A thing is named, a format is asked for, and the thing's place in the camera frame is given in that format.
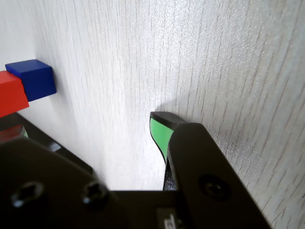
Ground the black cardboard box lid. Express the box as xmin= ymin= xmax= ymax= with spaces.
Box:
xmin=0 ymin=112 xmax=94 ymax=177

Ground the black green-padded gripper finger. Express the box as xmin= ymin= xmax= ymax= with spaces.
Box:
xmin=149 ymin=111 xmax=273 ymax=229
xmin=0 ymin=124 xmax=115 ymax=229

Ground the blue wooden cube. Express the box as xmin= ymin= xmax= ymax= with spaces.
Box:
xmin=5 ymin=59 xmax=57 ymax=102

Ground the red wooden cube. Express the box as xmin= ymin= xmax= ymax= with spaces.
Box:
xmin=0 ymin=70 xmax=30 ymax=119

